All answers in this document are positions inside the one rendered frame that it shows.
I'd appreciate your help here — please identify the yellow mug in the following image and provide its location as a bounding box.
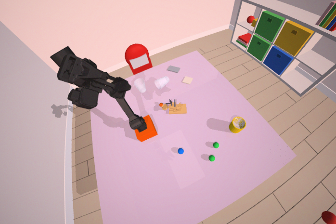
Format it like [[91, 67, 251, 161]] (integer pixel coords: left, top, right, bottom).
[[229, 117, 246, 133]]

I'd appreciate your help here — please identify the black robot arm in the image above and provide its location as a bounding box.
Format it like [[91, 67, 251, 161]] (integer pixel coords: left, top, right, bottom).
[[50, 46, 147, 132]]

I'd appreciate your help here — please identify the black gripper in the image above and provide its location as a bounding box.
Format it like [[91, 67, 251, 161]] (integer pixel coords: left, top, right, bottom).
[[57, 54, 131, 99]]

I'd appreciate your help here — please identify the grey flat rectangular tile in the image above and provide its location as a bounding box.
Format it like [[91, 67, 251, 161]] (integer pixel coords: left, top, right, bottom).
[[167, 66, 181, 73]]

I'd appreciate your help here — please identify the white plastic cup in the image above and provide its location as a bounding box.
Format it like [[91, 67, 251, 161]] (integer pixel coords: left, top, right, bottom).
[[134, 78, 146, 93], [155, 76, 169, 89]]

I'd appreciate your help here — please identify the peach flat bar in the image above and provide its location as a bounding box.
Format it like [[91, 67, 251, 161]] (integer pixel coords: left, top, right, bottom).
[[182, 76, 193, 84]]

